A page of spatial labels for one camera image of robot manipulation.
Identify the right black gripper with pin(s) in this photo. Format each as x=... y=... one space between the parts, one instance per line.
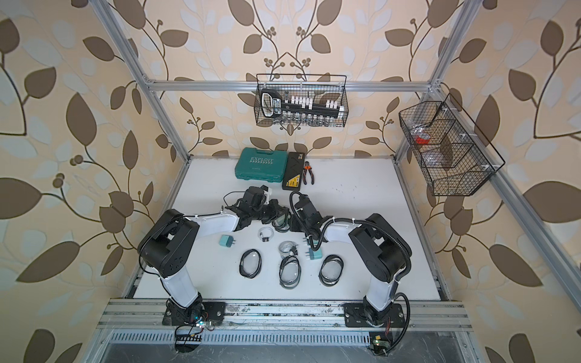
x=293 y=222

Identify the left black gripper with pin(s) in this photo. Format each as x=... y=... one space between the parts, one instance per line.
x=274 y=206

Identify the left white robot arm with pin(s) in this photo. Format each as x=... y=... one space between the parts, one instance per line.
x=166 y=248

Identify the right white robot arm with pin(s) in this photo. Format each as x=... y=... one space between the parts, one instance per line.
x=382 y=250

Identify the green charger middle right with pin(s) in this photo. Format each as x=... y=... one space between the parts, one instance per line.
x=311 y=241

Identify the green charger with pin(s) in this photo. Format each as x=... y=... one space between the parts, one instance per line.
x=311 y=241
x=226 y=241
x=314 y=254

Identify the green charger lower right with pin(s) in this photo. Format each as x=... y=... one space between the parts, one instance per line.
x=314 y=254

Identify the black yellow-label case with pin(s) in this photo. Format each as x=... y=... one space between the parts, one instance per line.
x=293 y=174

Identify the green charger far left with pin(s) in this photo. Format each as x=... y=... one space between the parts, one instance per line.
x=226 y=241

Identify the green plastic tool case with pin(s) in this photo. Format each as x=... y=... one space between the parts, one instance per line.
x=256 y=164

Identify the orange black pliers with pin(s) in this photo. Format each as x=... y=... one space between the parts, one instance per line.
x=308 y=175

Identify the black pouch middle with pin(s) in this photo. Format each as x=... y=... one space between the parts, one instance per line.
x=289 y=272

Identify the black pouch right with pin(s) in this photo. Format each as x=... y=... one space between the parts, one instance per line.
x=331 y=270

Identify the black socket set holder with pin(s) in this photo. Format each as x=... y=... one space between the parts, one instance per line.
x=275 y=104

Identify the red item in basket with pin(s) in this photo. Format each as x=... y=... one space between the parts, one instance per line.
x=420 y=136

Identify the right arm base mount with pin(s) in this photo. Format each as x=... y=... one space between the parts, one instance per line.
x=364 y=315

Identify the back wire basket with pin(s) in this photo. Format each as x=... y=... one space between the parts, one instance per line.
x=315 y=83

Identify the wire basket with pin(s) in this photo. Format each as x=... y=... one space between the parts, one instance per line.
x=315 y=83
x=460 y=158

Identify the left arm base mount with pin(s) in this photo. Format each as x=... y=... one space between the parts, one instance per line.
x=200 y=313

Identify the right wire basket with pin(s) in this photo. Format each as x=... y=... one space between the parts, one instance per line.
x=460 y=158

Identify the aluminium front rail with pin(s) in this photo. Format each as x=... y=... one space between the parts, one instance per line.
x=302 y=315

